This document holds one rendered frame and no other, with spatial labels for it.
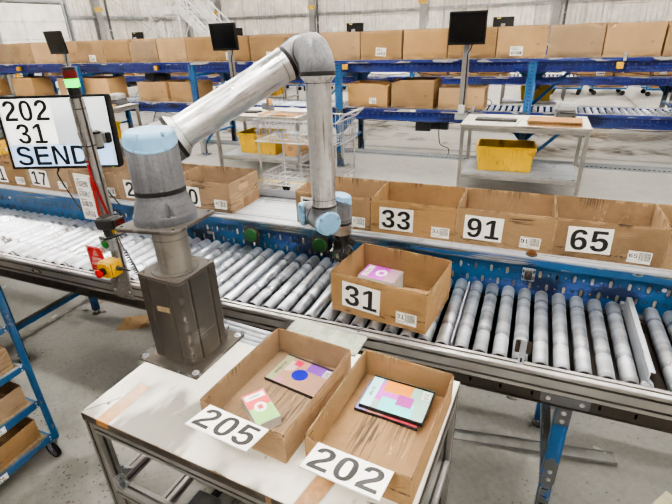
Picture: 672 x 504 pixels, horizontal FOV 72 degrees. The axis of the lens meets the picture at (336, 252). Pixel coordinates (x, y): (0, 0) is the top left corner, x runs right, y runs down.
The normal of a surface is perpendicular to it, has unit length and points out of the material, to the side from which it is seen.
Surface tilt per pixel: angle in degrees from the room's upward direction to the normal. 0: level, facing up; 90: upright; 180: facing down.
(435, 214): 90
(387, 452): 2
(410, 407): 0
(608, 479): 0
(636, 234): 90
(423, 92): 90
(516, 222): 90
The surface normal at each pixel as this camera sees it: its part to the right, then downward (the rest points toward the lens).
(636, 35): -0.38, 0.41
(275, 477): -0.04, -0.90
